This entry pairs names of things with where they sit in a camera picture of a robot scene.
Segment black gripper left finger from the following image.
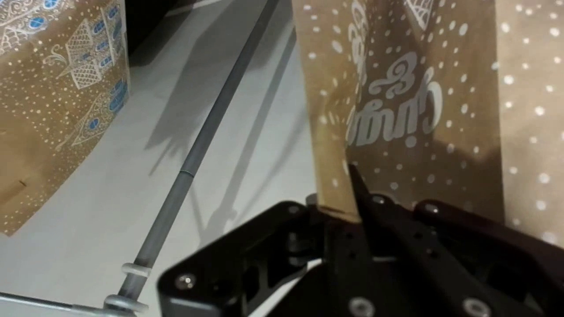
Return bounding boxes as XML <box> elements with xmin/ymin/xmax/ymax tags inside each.
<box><xmin>155</xmin><ymin>192</ymin><xmax>377</xmax><ymax>317</ymax></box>

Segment grey metal pole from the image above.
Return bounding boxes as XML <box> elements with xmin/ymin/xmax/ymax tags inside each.
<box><xmin>104</xmin><ymin>0</ymin><xmax>283</xmax><ymax>313</ymax></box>

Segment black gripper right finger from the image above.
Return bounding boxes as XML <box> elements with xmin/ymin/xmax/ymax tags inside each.
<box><xmin>345</xmin><ymin>162</ymin><xmax>564</xmax><ymax>317</ymax></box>

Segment brown printed paper bag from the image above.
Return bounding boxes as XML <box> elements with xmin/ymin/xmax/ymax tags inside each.
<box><xmin>290</xmin><ymin>0</ymin><xmax>564</xmax><ymax>248</ymax></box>
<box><xmin>0</xmin><ymin>0</ymin><xmax>132</xmax><ymax>238</ymax></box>

